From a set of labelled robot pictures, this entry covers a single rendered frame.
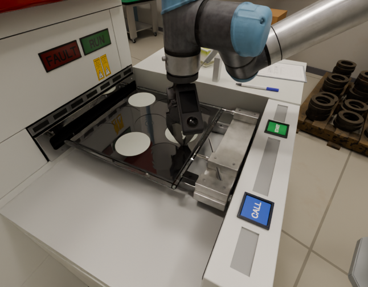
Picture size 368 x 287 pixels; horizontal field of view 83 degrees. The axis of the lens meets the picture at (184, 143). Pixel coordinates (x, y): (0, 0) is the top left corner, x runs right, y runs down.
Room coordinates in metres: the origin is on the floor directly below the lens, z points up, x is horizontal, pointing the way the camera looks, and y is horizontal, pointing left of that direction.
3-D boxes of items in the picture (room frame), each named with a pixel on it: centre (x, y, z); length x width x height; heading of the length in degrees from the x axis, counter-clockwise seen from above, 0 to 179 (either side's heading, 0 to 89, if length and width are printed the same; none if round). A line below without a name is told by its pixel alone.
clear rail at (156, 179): (0.37, 0.18, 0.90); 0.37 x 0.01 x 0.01; 64
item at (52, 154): (0.61, 0.30, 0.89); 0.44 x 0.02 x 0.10; 154
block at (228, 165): (0.36, -0.10, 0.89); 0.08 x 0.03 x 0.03; 64
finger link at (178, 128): (0.44, 0.02, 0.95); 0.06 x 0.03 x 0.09; 9
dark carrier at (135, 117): (0.53, 0.11, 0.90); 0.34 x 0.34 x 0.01; 64
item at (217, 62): (0.70, -0.10, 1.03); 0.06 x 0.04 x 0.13; 64
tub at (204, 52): (0.85, -0.09, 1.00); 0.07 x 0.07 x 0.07; 38
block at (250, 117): (0.58, -0.21, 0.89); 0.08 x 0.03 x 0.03; 64
